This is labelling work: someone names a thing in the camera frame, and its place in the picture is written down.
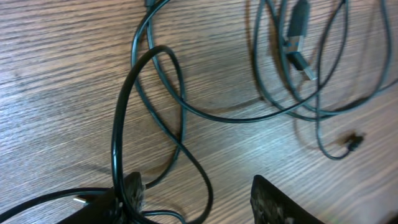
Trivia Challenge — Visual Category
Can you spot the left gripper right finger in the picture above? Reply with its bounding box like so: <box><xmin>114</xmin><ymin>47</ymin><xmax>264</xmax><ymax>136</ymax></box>
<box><xmin>250</xmin><ymin>175</ymin><xmax>323</xmax><ymax>224</ymax></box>

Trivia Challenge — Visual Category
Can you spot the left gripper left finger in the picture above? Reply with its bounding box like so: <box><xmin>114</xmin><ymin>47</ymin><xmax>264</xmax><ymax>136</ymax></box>
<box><xmin>60</xmin><ymin>172</ymin><xmax>146</xmax><ymax>224</ymax></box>

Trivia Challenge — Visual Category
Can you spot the black USB cable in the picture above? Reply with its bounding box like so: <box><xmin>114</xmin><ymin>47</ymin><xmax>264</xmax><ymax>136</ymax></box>
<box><xmin>251</xmin><ymin>0</ymin><xmax>398</xmax><ymax>161</ymax></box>
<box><xmin>0</xmin><ymin>0</ymin><xmax>349</xmax><ymax>224</ymax></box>

